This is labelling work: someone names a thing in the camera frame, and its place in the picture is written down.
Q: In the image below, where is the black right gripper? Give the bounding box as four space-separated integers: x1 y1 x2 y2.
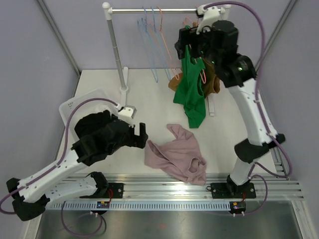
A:
174 26 220 68

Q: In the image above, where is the pink wire hanger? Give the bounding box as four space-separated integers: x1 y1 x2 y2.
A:
190 57 207 84
182 17 199 32
151 6 180 80

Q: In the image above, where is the light blue wire hanger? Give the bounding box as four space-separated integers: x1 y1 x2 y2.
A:
137 7 159 83
141 7 170 83

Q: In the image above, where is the mauve pink tank top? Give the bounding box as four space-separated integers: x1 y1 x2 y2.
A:
144 124 206 186

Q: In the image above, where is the green tank top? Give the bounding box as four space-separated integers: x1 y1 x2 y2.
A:
173 47 206 128

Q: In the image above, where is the black tank top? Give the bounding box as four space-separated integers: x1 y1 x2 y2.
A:
74 110 118 138

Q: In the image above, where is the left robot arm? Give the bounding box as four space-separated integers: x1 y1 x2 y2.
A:
6 110 148 222

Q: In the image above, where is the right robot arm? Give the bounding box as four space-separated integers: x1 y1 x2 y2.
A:
174 20 286 197

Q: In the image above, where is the brown tank top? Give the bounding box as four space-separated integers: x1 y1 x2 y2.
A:
168 58 220 95

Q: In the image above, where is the white plastic laundry basket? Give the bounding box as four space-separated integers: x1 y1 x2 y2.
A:
59 89 117 142

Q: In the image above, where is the metal clothes rack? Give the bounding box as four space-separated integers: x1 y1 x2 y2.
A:
102 2 234 117

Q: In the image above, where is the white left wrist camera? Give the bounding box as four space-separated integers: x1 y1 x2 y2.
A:
116 104 137 127

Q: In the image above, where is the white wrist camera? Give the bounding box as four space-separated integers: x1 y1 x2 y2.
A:
116 104 137 127
196 4 226 35

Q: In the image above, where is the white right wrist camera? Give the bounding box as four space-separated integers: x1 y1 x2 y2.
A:
196 4 226 35

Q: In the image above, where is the aluminium mounting rail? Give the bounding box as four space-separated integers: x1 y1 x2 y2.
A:
47 175 304 211

